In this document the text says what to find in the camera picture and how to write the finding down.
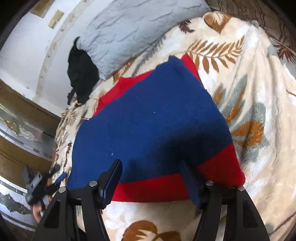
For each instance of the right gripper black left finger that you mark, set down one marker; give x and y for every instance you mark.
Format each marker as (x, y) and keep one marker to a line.
(77, 214)

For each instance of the red and blue knit sweater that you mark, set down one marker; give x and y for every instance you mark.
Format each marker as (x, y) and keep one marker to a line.
(151, 122)

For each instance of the black clothing pile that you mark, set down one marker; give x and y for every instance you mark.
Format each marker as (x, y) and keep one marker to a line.
(83, 74)

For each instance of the person's hand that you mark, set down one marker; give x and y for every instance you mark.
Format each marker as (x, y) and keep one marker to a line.
(37, 209)

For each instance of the brown wooden wardrobe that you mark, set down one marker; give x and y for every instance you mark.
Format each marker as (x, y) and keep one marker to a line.
(27, 139)

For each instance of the cream leaf-print fleece blanket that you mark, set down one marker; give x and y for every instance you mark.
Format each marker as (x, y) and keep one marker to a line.
(251, 78)

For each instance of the white bed headboard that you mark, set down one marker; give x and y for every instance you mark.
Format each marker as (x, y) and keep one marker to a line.
(34, 58)

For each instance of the grey quilted pillow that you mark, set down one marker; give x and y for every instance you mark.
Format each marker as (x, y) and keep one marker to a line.
(124, 29)

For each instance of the brown striped patterned quilt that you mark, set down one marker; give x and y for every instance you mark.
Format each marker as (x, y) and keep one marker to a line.
(271, 19)

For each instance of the gold wall switch plate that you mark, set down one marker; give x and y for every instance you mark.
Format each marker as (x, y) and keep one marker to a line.
(55, 19)

